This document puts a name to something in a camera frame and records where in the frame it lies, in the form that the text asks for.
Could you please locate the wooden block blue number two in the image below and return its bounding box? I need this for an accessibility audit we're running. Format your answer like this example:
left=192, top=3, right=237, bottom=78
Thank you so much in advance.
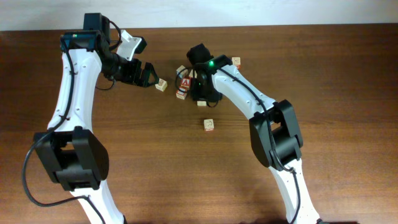
left=203, top=119, right=215, bottom=131

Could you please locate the wooden block green letter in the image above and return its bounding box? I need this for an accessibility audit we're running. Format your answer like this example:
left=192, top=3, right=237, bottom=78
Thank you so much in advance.
left=197, top=101, right=207, bottom=106

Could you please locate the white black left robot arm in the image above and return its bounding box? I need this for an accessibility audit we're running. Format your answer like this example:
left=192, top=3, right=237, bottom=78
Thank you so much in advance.
left=29, top=13, right=159, bottom=223

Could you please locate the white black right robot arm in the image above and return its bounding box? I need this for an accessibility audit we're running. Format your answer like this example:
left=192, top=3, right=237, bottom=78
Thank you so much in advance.
left=187, top=44, right=322, bottom=224

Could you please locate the wooden block red letter A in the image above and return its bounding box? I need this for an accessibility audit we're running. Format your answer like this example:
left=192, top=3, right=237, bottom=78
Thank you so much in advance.
left=180, top=77, right=192, bottom=90

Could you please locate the wooden block pineapple yellow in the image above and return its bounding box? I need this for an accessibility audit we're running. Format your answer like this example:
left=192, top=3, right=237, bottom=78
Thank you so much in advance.
left=155, top=78, right=168, bottom=91

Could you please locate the wooden block red letter I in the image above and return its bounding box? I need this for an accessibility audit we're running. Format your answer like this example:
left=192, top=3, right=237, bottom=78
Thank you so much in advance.
left=176, top=90, right=188, bottom=100

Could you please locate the wooden block blue number five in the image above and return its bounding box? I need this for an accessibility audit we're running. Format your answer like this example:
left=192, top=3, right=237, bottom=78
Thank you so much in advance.
left=176, top=65, right=189, bottom=79

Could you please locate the wooden block red C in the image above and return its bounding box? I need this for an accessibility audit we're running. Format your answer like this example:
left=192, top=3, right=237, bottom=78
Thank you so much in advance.
left=231, top=57, right=241, bottom=69

